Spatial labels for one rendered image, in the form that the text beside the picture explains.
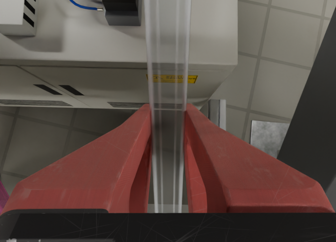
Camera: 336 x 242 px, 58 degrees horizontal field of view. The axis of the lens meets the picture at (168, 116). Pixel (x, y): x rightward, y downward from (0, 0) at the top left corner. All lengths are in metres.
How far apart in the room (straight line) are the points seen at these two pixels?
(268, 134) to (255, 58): 0.28
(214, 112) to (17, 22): 0.48
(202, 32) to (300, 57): 0.77
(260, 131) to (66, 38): 0.78
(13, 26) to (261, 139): 0.86
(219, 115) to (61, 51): 0.43
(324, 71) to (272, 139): 0.94
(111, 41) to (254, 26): 0.79
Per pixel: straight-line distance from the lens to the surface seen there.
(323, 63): 0.19
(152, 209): 0.22
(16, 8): 0.50
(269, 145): 1.12
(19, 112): 1.20
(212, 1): 0.51
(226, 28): 0.49
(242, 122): 1.11
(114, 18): 0.47
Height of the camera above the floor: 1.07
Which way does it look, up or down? 84 degrees down
